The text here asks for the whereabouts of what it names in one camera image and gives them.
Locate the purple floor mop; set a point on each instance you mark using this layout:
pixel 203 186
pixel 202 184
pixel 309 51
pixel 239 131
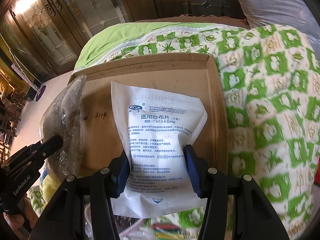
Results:
pixel 30 79

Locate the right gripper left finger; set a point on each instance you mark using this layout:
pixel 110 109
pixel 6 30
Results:
pixel 119 174

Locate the person left hand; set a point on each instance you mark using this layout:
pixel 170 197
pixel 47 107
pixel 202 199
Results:
pixel 16 221

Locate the shallow cardboard box tray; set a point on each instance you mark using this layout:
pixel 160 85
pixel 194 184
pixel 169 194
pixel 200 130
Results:
pixel 190 74

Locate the wooden glass door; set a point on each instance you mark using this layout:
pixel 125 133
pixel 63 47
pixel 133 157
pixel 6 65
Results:
pixel 47 36

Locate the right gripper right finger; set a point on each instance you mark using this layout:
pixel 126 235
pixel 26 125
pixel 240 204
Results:
pixel 197 169

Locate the green patterned quilt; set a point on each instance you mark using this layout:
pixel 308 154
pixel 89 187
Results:
pixel 270 83

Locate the white gauze packet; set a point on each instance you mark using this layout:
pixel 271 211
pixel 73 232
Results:
pixel 154 126

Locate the bagged brown fuzzy cloth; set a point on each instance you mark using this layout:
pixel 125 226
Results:
pixel 64 118

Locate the yellow towel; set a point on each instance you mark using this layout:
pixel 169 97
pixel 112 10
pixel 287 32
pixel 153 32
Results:
pixel 48 188

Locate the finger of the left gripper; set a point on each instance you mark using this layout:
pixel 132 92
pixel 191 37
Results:
pixel 51 146

